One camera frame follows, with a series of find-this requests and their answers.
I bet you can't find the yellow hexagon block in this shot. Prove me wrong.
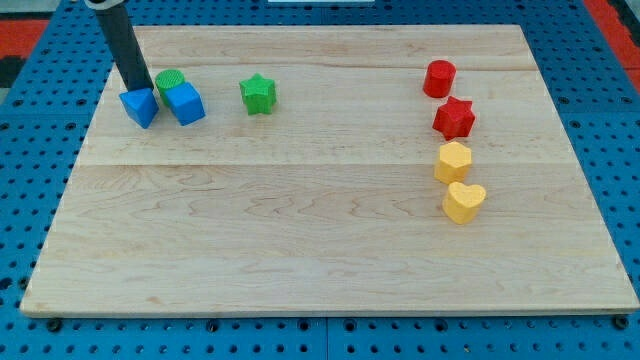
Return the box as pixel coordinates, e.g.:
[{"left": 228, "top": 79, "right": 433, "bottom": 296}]
[{"left": 434, "top": 141, "right": 472, "bottom": 184}]

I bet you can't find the red star block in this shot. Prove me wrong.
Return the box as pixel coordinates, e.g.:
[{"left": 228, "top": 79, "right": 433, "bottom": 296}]
[{"left": 432, "top": 96, "right": 476, "bottom": 140}]

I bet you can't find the green cylinder block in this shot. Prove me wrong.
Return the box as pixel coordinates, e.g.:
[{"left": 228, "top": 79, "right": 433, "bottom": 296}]
[{"left": 154, "top": 69, "right": 185, "bottom": 106}]

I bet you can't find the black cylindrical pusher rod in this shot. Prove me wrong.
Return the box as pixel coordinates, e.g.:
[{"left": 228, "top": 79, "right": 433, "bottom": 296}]
[{"left": 94, "top": 2, "right": 153, "bottom": 91}]

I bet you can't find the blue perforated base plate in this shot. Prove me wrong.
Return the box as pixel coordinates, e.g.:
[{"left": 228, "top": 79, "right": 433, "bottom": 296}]
[{"left": 1, "top": 0, "right": 639, "bottom": 359}]

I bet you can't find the red cylinder block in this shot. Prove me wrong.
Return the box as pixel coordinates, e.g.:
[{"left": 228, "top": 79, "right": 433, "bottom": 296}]
[{"left": 423, "top": 60, "right": 457, "bottom": 98}]

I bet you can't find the green star block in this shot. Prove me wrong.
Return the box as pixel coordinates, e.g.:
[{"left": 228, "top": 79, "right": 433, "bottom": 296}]
[{"left": 239, "top": 73, "right": 277, "bottom": 115}]

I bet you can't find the yellow heart block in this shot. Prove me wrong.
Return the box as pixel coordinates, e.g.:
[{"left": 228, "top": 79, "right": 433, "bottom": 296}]
[{"left": 442, "top": 182, "right": 487, "bottom": 225}]

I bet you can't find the blue triangular prism block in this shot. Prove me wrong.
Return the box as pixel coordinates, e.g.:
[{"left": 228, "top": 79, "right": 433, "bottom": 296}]
[{"left": 119, "top": 88, "right": 159, "bottom": 129}]

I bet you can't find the light wooden board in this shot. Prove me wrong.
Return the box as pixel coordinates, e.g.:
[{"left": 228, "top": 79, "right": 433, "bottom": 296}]
[{"left": 21, "top": 25, "right": 639, "bottom": 318}]

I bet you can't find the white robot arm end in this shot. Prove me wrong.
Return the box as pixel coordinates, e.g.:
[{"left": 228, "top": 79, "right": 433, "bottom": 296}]
[{"left": 84, "top": 0, "right": 124, "bottom": 11}]

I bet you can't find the blue cube block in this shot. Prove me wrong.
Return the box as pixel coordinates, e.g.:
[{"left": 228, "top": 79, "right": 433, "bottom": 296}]
[{"left": 166, "top": 82, "right": 206, "bottom": 126}]

